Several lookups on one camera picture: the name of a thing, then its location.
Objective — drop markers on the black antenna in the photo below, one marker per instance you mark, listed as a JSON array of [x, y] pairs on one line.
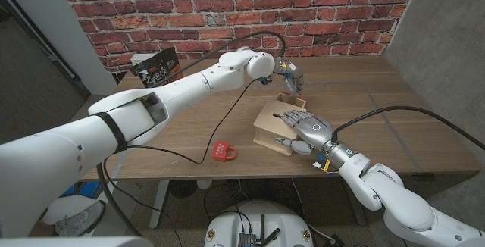
[[273, 236], [262, 228]]

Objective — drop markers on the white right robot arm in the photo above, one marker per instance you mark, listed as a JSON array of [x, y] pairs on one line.
[[401, 197]]

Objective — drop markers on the black round floor object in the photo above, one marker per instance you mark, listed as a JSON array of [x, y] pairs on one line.
[[183, 189]]

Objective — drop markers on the grey sneaker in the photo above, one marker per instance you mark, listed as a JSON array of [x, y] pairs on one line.
[[83, 218]]

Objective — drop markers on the grey table leg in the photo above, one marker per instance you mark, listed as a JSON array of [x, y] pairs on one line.
[[350, 205]]

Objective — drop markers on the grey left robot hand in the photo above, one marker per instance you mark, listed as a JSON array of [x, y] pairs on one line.
[[293, 74]]

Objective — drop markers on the black orange snack package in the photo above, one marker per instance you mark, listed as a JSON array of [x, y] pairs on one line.
[[157, 69]]

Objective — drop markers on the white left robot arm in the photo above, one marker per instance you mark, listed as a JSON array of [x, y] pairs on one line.
[[94, 137]]

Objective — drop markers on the white floor base blue pads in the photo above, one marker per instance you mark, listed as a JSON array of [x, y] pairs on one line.
[[89, 189]]

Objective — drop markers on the red padlock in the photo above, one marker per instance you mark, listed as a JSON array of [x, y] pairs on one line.
[[219, 150]]

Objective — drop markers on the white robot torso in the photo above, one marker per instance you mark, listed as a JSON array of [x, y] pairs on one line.
[[227, 224]]

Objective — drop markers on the white table leg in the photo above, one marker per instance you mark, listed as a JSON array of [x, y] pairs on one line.
[[158, 209]]

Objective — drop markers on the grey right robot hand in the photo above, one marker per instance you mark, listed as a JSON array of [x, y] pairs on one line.
[[312, 131]]

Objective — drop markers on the wooden drawer with red front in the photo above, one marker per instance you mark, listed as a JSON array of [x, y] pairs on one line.
[[291, 100]]

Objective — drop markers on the printed brick wall backdrop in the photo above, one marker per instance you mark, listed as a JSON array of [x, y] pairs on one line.
[[246, 4]]

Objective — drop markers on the grey finned electronics module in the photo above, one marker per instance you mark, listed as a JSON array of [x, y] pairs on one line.
[[246, 240]]

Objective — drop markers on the wooden box with slot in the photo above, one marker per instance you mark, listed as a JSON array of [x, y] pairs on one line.
[[271, 126]]

